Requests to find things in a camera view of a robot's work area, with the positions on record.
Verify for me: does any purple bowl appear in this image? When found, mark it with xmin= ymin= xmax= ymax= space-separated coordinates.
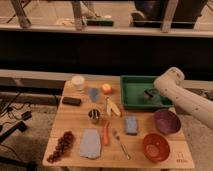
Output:
xmin=153 ymin=109 xmax=181 ymax=135

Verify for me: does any metal cup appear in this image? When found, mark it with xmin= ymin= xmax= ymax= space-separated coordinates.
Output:
xmin=88 ymin=109 xmax=100 ymax=124

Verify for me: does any metal fork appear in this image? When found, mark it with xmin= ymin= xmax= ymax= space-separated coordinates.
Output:
xmin=112 ymin=130 xmax=131 ymax=160

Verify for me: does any red bowl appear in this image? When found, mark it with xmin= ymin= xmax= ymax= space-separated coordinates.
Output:
xmin=142 ymin=133 xmax=170 ymax=163

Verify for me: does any black rectangular block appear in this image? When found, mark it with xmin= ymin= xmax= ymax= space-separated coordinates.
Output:
xmin=62 ymin=97 xmax=82 ymax=106

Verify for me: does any white cup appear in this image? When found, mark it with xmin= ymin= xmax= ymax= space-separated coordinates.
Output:
xmin=71 ymin=75 xmax=85 ymax=91

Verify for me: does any green plastic tray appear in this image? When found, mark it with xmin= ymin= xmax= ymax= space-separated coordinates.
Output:
xmin=120 ymin=75 xmax=173 ymax=110

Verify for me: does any blue sponge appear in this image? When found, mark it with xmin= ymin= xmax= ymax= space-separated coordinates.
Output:
xmin=125 ymin=116 xmax=138 ymax=135

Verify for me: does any red yellow apple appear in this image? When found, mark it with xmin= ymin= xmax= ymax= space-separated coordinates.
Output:
xmin=101 ymin=83 xmax=112 ymax=94

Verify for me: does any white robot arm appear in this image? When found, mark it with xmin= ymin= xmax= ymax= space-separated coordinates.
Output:
xmin=153 ymin=67 xmax=213 ymax=130

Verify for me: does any bunch of dark grapes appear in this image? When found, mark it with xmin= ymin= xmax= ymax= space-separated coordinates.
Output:
xmin=47 ymin=131 xmax=74 ymax=163

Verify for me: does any grey-blue cloth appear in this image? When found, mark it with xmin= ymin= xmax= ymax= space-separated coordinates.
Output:
xmin=79 ymin=129 xmax=101 ymax=159

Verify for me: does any orange carrot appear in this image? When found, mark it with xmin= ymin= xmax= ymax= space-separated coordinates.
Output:
xmin=103 ymin=122 xmax=110 ymax=145

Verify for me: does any wooden table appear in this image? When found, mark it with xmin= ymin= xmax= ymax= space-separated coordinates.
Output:
xmin=45 ymin=82 xmax=194 ymax=169

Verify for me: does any peeled banana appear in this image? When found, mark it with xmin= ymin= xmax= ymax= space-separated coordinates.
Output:
xmin=106 ymin=97 xmax=121 ymax=117

